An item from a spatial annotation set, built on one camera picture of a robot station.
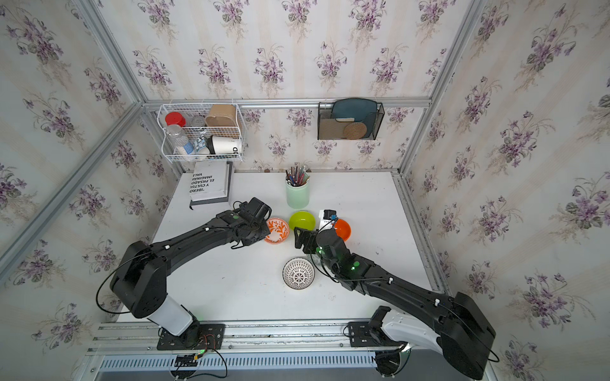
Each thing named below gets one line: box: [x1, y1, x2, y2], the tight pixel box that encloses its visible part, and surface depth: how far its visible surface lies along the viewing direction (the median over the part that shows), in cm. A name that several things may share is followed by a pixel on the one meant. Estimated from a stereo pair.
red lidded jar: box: [165, 111, 187, 127], surface depth 93 cm
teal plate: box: [332, 98, 378, 138], surface depth 94 cm
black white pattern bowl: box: [281, 257, 316, 291], surface depth 86 cm
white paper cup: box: [212, 134, 242, 154], surface depth 95 cm
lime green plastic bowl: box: [289, 210, 317, 231], surface depth 100 cm
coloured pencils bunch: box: [285, 161, 311, 187], surface depth 101 cm
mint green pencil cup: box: [285, 179, 310, 210], surface depth 107 cm
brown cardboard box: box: [204, 103, 238, 127], surface depth 92 cm
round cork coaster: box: [343, 121, 367, 140], surface depth 100 cm
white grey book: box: [189, 160, 234, 211], surface depth 107 cm
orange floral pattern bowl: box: [263, 217, 290, 245], surface depth 94 cm
